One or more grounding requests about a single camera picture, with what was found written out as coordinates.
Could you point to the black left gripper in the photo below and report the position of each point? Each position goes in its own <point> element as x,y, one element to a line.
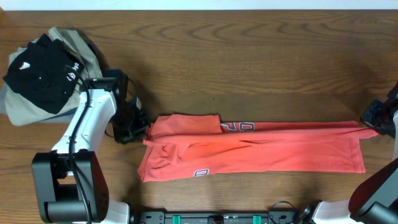
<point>138,132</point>

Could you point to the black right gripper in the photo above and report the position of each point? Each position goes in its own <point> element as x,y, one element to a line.
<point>367,117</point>

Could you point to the red t-shirt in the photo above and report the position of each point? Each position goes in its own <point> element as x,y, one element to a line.
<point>180,146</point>

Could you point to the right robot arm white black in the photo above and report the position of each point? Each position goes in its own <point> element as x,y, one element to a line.
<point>375,200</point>

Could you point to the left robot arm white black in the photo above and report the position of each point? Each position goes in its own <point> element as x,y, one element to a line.
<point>69,183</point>

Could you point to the dark blue folded garment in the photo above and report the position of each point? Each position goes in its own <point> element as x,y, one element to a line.
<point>62,118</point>

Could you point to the black folded shirt white logo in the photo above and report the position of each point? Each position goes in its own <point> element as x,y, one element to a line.
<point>44,74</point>

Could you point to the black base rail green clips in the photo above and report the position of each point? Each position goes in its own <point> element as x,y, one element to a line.
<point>283,217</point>

